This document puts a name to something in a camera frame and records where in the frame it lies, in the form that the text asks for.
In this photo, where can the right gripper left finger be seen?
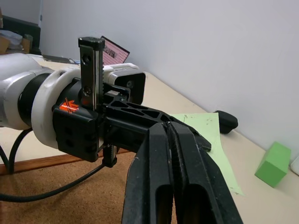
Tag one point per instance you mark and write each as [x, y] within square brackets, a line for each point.
[149, 175]

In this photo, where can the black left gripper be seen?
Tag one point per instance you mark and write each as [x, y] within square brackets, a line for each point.
[74, 130]

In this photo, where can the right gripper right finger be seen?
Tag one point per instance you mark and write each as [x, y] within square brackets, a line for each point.
[201, 177]

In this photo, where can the light green paper note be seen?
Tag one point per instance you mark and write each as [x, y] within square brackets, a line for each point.
[210, 130]

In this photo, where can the wood-framed cork board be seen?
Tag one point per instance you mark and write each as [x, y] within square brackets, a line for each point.
[70, 210]

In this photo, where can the black round zip case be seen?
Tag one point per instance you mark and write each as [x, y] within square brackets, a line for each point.
[227, 121]

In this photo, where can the green rectangular block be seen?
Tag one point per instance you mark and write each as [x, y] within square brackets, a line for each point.
[271, 168]

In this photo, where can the laptop with pink screen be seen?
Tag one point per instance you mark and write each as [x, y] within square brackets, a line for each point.
[116, 52]

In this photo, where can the white rectangular case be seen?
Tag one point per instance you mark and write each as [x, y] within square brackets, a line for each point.
[296, 165]

